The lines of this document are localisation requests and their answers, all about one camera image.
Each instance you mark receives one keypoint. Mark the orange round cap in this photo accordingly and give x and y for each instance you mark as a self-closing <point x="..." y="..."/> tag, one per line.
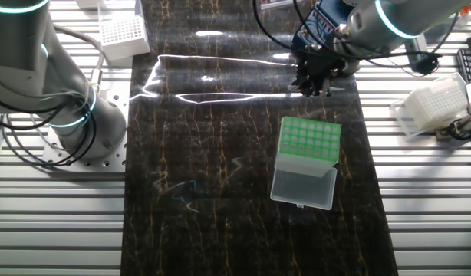
<point x="465" y="13"/>

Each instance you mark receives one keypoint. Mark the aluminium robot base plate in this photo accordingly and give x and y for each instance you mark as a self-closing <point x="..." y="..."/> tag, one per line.
<point x="116" y="99"/>

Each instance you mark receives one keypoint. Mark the large translucent pipette tip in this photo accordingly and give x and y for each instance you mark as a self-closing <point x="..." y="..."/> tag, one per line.
<point x="337" y="89"/>

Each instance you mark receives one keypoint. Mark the white tip rack clear lid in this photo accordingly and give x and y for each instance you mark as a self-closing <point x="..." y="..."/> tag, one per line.
<point x="124" y="36"/>
<point x="439" y="101"/>

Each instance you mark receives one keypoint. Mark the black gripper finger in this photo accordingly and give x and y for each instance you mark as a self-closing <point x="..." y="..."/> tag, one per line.
<point x="323" y="86"/>
<point x="301" y="86"/>

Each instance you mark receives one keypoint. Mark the blue vortex mixer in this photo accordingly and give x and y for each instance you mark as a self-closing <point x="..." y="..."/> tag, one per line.
<point x="316" y="23"/>

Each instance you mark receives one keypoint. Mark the green pipette tip holder box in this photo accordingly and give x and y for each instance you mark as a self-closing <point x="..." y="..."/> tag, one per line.
<point x="308" y="138"/>

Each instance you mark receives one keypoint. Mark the metal camera clamp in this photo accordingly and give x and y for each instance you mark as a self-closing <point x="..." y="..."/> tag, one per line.
<point x="463" y="124"/>

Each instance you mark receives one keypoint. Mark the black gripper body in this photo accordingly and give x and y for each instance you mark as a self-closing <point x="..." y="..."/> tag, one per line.
<point x="320" y="65"/>

